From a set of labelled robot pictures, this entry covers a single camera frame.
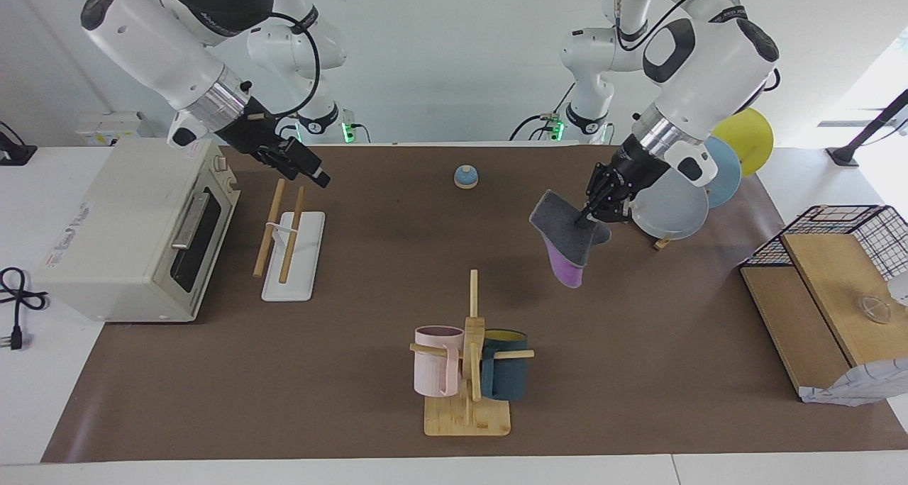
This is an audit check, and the purple square towel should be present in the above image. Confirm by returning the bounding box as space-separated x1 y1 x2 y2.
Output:
528 189 612 289

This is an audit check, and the white base wooden towel rack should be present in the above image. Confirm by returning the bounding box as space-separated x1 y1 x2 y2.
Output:
253 178 326 302

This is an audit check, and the grey plate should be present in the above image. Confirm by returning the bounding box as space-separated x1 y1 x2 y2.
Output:
630 167 710 241

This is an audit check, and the light blue plate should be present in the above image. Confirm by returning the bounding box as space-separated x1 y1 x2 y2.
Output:
702 136 743 209

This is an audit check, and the yellow plate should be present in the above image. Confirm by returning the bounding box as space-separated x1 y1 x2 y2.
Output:
712 108 775 177

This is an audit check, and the dark teal mug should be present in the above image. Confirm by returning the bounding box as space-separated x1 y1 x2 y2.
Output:
480 329 529 401

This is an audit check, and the cream toaster oven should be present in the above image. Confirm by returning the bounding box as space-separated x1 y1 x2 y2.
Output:
35 139 240 323

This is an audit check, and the brown table mat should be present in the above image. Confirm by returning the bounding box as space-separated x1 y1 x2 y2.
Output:
40 145 908 463

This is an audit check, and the pink mug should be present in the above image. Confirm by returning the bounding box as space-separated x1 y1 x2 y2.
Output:
414 325 465 398

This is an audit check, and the wooden mug tree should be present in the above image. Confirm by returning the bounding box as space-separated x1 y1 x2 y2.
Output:
409 269 535 437

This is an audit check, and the small clear glass dish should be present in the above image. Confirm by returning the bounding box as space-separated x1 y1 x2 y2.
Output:
858 295 893 324

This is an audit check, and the white patterned paper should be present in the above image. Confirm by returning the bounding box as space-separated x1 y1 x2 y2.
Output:
800 357 908 406

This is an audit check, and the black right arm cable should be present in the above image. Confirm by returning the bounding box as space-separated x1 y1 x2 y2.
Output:
266 13 321 118

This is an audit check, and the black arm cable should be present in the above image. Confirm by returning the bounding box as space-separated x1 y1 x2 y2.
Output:
266 13 321 118
614 0 781 92

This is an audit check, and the white wall socket box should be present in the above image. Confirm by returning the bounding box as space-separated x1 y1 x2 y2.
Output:
77 113 153 147

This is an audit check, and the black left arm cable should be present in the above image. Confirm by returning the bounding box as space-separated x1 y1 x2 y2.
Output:
614 0 781 92

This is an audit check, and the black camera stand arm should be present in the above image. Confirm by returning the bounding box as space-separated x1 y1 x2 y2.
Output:
826 89 908 167

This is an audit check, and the black clamp mount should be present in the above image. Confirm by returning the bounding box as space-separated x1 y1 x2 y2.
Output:
0 122 38 167

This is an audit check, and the black wire basket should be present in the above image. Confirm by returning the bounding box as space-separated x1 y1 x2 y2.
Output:
741 205 908 281

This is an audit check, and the black power cable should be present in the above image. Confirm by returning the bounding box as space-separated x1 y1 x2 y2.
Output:
0 267 49 351

